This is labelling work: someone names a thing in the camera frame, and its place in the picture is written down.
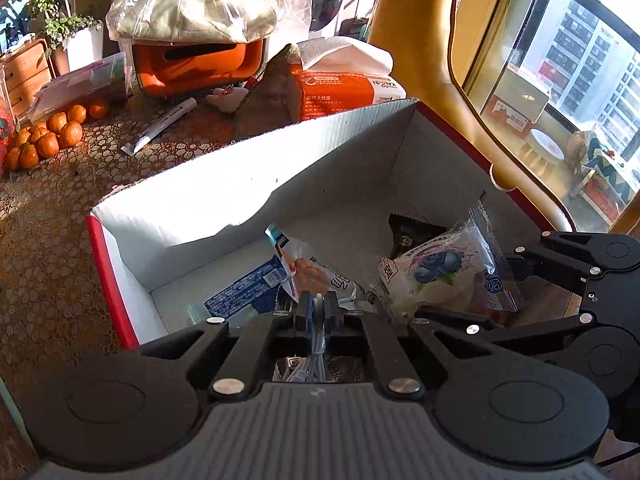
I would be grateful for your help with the small white plush toy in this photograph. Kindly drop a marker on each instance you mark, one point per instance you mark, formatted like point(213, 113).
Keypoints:
point(227, 97)

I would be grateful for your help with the clear plastic tub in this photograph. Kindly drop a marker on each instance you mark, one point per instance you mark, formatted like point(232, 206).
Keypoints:
point(4, 130)

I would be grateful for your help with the white chicken snack packet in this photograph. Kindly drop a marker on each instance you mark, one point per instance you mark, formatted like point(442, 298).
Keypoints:
point(320, 272)

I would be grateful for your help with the silver foil snack packet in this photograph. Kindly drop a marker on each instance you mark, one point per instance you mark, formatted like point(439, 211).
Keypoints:
point(345, 369)

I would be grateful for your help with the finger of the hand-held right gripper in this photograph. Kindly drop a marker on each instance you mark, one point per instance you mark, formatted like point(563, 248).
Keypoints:
point(500, 337)
point(560, 260)

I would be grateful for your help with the wooden TV cabinet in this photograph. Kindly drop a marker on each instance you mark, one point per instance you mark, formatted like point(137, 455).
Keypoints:
point(27, 75)

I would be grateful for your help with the plastic bag with cloth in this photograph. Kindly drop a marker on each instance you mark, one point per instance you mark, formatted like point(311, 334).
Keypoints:
point(200, 0)

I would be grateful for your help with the pile of tangerines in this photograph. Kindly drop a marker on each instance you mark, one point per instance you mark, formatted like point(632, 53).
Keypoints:
point(50, 137)

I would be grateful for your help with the black snack packet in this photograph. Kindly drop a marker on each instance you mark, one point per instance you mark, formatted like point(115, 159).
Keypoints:
point(415, 232)

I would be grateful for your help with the blue snack packet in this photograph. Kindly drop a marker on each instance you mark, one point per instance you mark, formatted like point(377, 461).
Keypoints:
point(245, 290)

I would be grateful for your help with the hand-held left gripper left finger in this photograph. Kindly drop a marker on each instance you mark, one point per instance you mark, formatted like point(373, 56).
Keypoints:
point(306, 310)

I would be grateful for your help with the white tube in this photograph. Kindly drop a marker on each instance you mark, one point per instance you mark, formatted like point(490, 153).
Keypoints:
point(157, 127)

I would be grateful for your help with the white round stool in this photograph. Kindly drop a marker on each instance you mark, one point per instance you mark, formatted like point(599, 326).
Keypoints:
point(545, 145)

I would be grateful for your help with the orange tissue pack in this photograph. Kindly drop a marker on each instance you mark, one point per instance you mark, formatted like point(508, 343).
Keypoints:
point(345, 90)

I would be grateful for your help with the orange white container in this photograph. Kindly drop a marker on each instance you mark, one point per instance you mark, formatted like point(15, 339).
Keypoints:
point(200, 65)

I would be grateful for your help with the yellow giraffe plush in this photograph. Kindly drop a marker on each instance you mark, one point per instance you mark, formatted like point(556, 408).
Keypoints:
point(415, 35)

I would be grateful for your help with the cardboard box red label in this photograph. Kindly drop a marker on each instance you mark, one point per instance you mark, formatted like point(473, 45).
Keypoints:
point(515, 105)

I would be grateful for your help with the clear box green lid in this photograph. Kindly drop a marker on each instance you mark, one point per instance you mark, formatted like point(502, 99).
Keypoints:
point(75, 82)

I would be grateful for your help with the blueberry bread packet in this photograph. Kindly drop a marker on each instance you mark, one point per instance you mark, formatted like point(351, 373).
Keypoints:
point(440, 270)

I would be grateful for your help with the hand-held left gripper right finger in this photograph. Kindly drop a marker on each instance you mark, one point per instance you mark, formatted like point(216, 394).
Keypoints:
point(332, 312)

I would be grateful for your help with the potted tree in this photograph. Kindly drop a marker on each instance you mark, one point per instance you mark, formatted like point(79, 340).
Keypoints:
point(55, 10)

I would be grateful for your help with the chair with patterned cloth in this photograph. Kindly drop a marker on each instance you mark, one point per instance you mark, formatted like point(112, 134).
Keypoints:
point(605, 170)

